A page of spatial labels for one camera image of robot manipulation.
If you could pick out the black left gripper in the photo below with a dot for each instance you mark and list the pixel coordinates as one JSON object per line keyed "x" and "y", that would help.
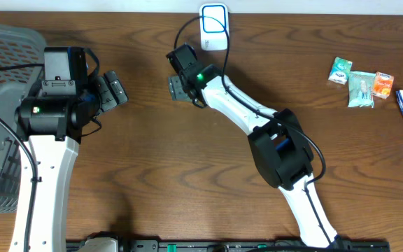
{"x": 103, "y": 85}

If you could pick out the dark green round-logo packet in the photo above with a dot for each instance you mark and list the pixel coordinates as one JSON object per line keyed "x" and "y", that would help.
{"x": 176, "y": 90}

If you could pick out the green white tissue pack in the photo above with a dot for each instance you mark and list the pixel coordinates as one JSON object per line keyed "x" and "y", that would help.
{"x": 340, "y": 71}

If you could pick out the teal candy pouch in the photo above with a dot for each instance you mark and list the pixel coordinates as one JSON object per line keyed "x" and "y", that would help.
{"x": 360, "y": 85}

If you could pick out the small orange white packet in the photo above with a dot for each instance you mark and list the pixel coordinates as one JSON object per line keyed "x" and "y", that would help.
{"x": 382, "y": 85}

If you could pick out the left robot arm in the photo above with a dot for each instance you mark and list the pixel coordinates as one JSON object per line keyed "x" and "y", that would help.
{"x": 50, "y": 122}

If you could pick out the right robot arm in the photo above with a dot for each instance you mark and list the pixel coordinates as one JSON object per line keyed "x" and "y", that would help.
{"x": 281, "y": 151}

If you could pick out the white barcode scanner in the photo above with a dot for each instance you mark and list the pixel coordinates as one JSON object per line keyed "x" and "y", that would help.
{"x": 213, "y": 23}

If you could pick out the grey plastic shopping basket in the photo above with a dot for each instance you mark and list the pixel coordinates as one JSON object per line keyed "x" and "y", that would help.
{"x": 21, "y": 52}

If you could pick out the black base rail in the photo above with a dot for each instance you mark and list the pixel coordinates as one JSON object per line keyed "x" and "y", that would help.
{"x": 204, "y": 246}

